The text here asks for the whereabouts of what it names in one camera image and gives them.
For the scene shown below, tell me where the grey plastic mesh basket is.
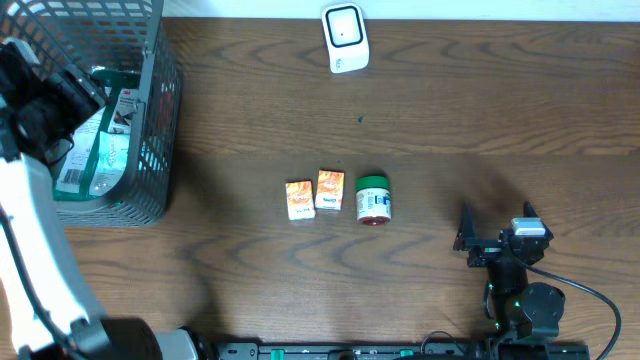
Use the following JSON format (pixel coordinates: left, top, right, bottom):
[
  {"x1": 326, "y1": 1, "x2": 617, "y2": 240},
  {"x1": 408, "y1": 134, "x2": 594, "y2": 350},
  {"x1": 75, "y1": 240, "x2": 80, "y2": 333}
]
[{"x1": 1, "y1": 1, "x2": 182, "y2": 227}]

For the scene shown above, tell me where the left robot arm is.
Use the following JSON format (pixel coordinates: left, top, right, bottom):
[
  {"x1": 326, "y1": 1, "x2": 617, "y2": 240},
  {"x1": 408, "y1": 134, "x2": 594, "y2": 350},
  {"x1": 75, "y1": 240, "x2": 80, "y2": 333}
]
[{"x1": 1, "y1": 38, "x2": 208, "y2": 360}]

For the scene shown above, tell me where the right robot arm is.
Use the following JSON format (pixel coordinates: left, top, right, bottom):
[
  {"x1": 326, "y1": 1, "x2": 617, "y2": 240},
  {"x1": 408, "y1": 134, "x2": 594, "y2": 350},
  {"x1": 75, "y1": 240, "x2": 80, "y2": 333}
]
[{"x1": 453, "y1": 201, "x2": 566, "y2": 341}]

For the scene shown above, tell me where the orange tissue pack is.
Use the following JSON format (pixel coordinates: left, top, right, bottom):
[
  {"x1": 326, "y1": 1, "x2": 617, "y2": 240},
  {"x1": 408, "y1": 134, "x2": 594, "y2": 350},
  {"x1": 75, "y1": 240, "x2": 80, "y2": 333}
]
[
  {"x1": 315, "y1": 170, "x2": 345, "y2": 210},
  {"x1": 285, "y1": 181, "x2": 316, "y2": 221}
]

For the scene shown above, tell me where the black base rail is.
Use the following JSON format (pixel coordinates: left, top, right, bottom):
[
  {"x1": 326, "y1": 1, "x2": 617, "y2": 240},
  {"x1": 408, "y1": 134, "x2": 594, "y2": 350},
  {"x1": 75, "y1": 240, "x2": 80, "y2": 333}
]
[{"x1": 212, "y1": 339, "x2": 590, "y2": 360}]

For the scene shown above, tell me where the teal wet wipes pack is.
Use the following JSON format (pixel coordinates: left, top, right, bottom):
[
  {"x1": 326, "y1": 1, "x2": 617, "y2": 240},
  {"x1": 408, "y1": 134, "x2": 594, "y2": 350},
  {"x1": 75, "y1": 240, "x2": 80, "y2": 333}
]
[{"x1": 89, "y1": 132, "x2": 130, "y2": 197}]

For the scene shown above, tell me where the green lid jar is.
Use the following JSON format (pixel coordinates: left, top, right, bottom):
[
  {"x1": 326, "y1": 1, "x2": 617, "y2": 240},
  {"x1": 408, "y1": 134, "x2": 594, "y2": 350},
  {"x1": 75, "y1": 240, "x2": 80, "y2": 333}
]
[{"x1": 356, "y1": 175, "x2": 392, "y2": 226}]

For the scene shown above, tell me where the green 3M gloves package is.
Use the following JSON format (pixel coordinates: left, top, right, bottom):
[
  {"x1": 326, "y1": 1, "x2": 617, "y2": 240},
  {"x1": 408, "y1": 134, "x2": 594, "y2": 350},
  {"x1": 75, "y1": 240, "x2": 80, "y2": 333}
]
[{"x1": 53, "y1": 69, "x2": 141, "y2": 202}]

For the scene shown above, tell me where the white barcode scanner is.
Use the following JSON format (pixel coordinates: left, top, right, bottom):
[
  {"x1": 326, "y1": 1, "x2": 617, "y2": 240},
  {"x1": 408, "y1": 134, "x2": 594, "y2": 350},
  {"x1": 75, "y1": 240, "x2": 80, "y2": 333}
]
[{"x1": 321, "y1": 3, "x2": 370, "y2": 74}]

